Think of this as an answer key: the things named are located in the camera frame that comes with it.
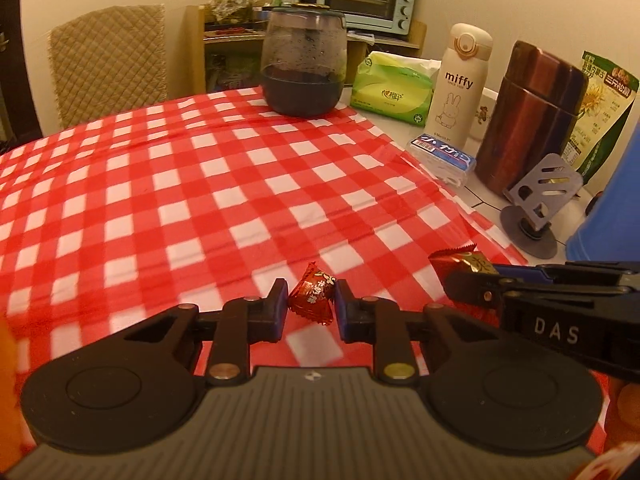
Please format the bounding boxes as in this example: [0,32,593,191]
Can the wooden shelf unit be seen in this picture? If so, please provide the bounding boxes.
[183,4,427,94]

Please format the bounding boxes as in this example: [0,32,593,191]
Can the gold red candy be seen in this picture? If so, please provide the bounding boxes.
[428,244,498,282]

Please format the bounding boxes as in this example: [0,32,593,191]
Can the dark glass jar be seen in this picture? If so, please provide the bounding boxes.
[260,4,347,118]

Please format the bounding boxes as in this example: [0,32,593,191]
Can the orange lid plastic jar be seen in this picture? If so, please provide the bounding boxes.
[208,0,254,26]

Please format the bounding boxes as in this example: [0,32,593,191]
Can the white miffy bottle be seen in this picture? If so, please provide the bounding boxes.
[425,23,494,150]

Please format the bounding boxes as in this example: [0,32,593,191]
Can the beige quilted chair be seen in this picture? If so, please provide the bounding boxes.
[47,4,168,129]

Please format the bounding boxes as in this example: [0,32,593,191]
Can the grey phone stand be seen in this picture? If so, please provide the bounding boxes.
[500,153,582,260]

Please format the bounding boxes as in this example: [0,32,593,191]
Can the brown metal canister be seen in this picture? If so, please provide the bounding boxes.
[475,40,588,194]

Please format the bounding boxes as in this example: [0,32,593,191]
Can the blue thermos jug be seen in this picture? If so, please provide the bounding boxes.
[565,127,640,262]

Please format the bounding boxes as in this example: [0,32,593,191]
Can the orange plastic basket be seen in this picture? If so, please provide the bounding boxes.
[0,316,23,471]

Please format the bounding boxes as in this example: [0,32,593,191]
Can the blue white small box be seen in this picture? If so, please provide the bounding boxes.
[408,133,476,188]

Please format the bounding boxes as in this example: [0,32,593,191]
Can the red white checkered tablecloth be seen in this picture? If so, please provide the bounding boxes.
[0,86,612,461]

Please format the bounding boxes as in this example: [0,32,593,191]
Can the sunflower seed bag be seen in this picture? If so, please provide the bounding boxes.
[563,51,639,184]

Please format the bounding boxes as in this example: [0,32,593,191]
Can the person's hand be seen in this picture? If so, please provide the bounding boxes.
[604,377,640,451]

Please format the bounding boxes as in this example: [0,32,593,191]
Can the green tissue pack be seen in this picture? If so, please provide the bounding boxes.
[350,51,442,127]

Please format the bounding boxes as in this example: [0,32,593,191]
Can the small red candy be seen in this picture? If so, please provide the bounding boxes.
[288,261,336,325]

